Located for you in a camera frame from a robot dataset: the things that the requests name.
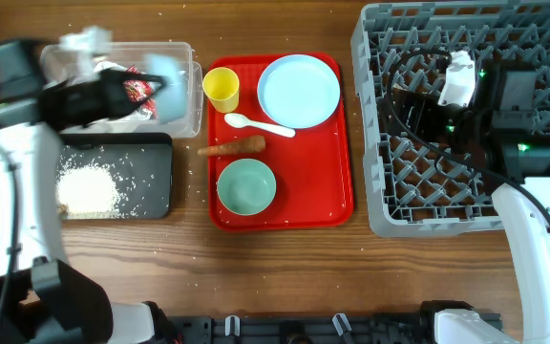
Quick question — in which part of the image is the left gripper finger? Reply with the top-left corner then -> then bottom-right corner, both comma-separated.
122,72 -> 167,89
128,93 -> 157,118

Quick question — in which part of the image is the red snack wrapper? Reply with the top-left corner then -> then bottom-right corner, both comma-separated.
124,81 -> 154,120

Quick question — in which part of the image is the light blue bowl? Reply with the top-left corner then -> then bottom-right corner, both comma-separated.
144,54 -> 188,124

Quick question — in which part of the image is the white rice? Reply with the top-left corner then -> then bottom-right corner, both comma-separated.
54,146 -> 159,220

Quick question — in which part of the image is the yellow plastic cup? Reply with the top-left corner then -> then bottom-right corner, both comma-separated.
202,67 -> 241,114

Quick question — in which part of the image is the light blue plate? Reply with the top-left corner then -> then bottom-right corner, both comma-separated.
256,54 -> 341,129

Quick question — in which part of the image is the orange carrot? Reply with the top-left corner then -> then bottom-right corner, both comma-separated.
198,135 -> 266,157

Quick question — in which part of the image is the green bowl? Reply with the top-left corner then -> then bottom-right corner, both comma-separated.
217,159 -> 277,216

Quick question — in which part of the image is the white napkin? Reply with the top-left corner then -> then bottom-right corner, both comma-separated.
94,60 -> 128,74

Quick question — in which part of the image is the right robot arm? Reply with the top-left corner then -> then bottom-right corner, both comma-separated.
384,61 -> 550,343

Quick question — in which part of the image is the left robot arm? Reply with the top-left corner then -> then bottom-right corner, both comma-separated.
0,38 -> 184,343

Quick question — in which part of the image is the grey dishwasher rack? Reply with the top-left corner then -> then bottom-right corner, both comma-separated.
350,1 -> 550,237

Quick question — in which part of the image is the clear plastic bin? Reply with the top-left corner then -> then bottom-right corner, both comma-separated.
63,42 -> 203,139

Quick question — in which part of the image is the black plastic tray bin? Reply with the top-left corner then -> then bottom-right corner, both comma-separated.
55,133 -> 173,220

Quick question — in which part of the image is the white plastic spoon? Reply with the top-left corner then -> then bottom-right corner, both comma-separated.
224,113 -> 296,138

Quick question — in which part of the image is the red serving tray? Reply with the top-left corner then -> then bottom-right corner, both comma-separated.
206,53 -> 353,231

